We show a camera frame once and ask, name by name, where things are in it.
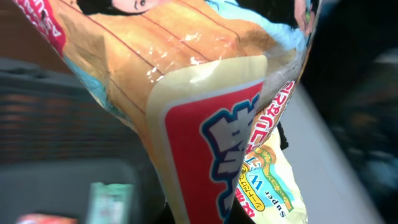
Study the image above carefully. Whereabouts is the red orange snack packet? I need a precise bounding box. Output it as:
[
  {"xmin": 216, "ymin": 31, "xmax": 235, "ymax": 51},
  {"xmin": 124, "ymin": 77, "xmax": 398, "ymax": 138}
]
[{"xmin": 16, "ymin": 213, "xmax": 78, "ymax": 224}]

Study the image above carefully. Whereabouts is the gray plastic shopping basket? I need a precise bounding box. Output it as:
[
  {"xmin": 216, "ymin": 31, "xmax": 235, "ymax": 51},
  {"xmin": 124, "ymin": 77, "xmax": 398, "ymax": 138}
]
[{"xmin": 1, "ymin": 58, "xmax": 164, "ymax": 224}]

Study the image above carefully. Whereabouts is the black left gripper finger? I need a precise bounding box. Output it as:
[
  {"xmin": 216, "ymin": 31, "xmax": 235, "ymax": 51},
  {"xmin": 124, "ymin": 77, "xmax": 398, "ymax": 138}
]
[{"xmin": 277, "ymin": 123, "xmax": 289, "ymax": 150}]

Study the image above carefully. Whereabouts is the yellow snack bag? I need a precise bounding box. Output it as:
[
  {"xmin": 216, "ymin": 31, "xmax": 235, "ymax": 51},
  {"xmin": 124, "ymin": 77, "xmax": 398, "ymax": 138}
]
[{"xmin": 17, "ymin": 0, "xmax": 319, "ymax": 223}]

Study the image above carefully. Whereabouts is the mint green tissue pack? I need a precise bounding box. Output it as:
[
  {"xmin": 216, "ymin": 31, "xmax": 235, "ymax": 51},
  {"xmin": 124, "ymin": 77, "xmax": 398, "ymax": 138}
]
[{"xmin": 85, "ymin": 182, "xmax": 134, "ymax": 224}]

